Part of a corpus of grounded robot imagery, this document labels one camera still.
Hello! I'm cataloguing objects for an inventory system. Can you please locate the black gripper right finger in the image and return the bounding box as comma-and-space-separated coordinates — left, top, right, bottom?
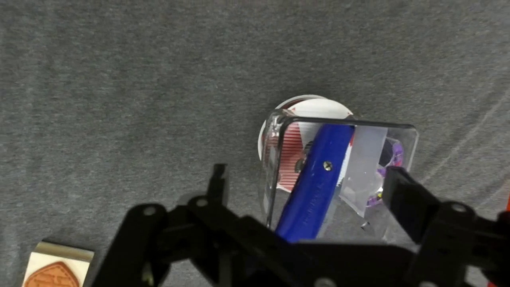
383, 165, 440, 242

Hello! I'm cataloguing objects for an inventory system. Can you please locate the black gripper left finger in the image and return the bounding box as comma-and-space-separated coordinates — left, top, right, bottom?
206, 162, 230, 207

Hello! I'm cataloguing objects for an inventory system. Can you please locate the clear square bowl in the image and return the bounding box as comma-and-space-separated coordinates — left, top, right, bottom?
260, 110, 419, 242

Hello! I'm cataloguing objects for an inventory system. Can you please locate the small purple container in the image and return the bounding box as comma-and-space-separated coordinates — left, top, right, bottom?
373, 135, 407, 204

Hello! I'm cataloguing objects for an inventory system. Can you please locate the red white ribbon spool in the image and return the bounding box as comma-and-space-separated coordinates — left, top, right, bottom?
266, 94, 352, 192

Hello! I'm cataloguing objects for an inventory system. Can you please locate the grey table cloth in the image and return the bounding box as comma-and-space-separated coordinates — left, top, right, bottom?
0, 0, 510, 287

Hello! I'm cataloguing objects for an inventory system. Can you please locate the wooden heart stamp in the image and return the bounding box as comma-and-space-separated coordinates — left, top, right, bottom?
21, 240, 94, 287

